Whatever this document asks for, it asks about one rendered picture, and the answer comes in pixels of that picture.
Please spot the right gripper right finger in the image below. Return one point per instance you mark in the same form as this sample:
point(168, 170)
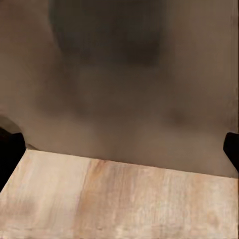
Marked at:
point(231, 148)

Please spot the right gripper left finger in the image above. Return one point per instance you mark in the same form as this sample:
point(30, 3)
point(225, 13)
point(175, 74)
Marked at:
point(12, 148)

